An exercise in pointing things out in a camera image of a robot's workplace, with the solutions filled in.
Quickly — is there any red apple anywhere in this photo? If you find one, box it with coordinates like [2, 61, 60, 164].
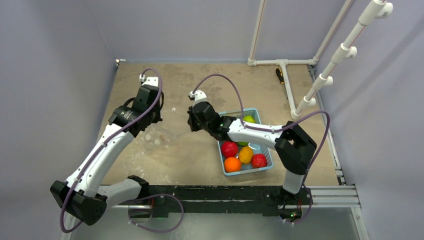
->
[220, 141, 239, 159]

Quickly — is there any clear polka dot zip bag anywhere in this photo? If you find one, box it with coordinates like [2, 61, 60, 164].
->
[138, 107, 188, 151]

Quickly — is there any orange fruit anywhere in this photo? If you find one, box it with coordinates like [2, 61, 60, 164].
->
[223, 157, 242, 173]

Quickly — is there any green fruit with black stripe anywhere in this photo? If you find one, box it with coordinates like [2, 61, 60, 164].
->
[237, 141, 249, 147]

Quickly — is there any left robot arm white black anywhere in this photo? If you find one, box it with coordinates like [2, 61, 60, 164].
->
[50, 82, 164, 233]

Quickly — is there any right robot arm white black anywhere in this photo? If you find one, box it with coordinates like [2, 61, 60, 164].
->
[187, 101, 317, 204]

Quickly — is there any green pear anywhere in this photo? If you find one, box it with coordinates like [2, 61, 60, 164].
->
[242, 115, 256, 124]

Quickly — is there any light blue plastic basket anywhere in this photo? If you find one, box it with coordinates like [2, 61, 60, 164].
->
[215, 107, 275, 176]

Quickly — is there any yellow-orange potato-like fruit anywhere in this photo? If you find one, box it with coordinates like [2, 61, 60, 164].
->
[238, 146, 254, 164]

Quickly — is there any red textured strawberry fruit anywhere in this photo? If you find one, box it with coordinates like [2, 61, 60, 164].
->
[250, 153, 268, 169]

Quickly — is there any yellow black screwdriver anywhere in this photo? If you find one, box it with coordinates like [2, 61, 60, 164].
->
[275, 68, 285, 85]

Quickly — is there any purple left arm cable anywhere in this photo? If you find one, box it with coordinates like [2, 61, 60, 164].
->
[59, 67, 164, 234]

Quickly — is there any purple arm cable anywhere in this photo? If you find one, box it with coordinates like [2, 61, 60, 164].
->
[59, 67, 164, 234]
[192, 73, 331, 226]

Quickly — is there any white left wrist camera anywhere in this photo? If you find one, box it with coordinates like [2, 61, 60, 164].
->
[139, 74, 159, 88]

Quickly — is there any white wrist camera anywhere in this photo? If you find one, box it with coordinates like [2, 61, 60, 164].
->
[188, 90, 208, 107]
[139, 74, 159, 88]

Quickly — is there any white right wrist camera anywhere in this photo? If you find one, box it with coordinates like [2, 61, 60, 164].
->
[188, 90, 208, 107]

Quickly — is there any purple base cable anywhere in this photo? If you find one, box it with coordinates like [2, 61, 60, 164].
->
[127, 193, 185, 234]

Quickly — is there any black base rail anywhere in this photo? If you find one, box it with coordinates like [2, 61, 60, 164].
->
[120, 185, 313, 219]

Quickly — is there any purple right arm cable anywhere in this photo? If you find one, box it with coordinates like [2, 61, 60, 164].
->
[192, 73, 331, 226]

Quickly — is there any white PVC pipe frame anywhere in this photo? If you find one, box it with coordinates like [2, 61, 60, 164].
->
[247, 0, 394, 120]

